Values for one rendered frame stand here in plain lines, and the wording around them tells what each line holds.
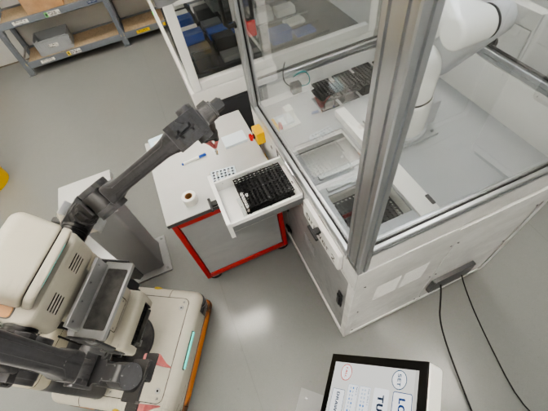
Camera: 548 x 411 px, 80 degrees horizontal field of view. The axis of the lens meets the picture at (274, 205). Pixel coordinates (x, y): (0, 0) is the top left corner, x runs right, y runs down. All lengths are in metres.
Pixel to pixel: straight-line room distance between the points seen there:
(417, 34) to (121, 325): 1.29
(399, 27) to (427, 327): 1.82
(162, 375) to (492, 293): 1.88
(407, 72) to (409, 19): 0.07
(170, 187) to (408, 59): 1.40
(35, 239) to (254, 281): 1.44
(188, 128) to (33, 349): 0.58
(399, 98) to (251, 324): 1.73
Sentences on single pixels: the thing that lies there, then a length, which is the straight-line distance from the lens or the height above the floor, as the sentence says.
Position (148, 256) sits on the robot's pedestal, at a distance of 2.28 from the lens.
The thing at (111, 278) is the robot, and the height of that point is 1.04.
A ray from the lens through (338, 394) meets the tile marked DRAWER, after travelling 0.99.
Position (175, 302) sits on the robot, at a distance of 1.96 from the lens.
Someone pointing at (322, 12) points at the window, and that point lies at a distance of 0.77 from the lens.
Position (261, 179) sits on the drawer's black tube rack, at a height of 0.90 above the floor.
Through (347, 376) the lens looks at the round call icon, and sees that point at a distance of 0.98.
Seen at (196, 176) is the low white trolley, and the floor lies 0.76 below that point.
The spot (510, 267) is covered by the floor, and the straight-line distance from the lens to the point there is 2.48.
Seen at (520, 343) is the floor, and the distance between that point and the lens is 2.31.
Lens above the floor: 1.99
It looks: 54 degrees down
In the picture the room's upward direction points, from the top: 11 degrees counter-clockwise
